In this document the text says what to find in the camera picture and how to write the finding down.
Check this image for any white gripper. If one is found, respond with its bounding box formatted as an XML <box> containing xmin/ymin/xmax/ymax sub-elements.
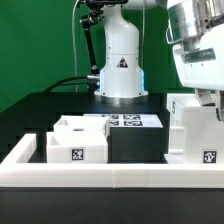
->
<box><xmin>195</xmin><ymin>89</ymin><xmax>224</xmax><ymax>121</ymax></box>

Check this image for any white drawer cabinet frame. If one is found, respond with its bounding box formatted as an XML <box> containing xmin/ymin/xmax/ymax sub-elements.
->
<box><xmin>165</xmin><ymin>94</ymin><xmax>224</xmax><ymax>165</ymax></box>

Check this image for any white drawer box front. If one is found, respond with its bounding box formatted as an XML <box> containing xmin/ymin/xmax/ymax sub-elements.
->
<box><xmin>46</xmin><ymin>132</ymin><xmax>108</xmax><ymax>164</ymax></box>

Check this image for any white drawer box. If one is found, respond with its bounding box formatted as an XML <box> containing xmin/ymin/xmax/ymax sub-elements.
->
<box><xmin>53</xmin><ymin>115</ymin><xmax>110</xmax><ymax>137</ymax></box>
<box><xmin>46</xmin><ymin>132</ymin><xmax>108</xmax><ymax>164</ymax></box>

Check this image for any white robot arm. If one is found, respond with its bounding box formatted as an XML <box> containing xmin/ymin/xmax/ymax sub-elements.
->
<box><xmin>95</xmin><ymin>0</ymin><xmax>224</xmax><ymax>120</ymax></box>

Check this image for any white fiducial marker sheet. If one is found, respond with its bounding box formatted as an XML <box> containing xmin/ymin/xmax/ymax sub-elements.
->
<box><xmin>87</xmin><ymin>114</ymin><xmax>163</xmax><ymax>128</ymax></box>

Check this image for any white workspace border fence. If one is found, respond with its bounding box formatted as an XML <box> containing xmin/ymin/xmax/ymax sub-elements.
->
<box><xmin>0</xmin><ymin>134</ymin><xmax>224</xmax><ymax>188</ymax></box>

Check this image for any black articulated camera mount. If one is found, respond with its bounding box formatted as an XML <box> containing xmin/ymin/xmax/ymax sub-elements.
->
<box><xmin>79</xmin><ymin>0</ymin><xmax>129</xmax><ymax>76</ymax></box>

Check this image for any black cable bundle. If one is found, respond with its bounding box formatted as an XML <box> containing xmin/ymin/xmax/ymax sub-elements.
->
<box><xmin>43</xmin><ymin>75</ymin><xmax>101</xmax><ymax>94</ymax></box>

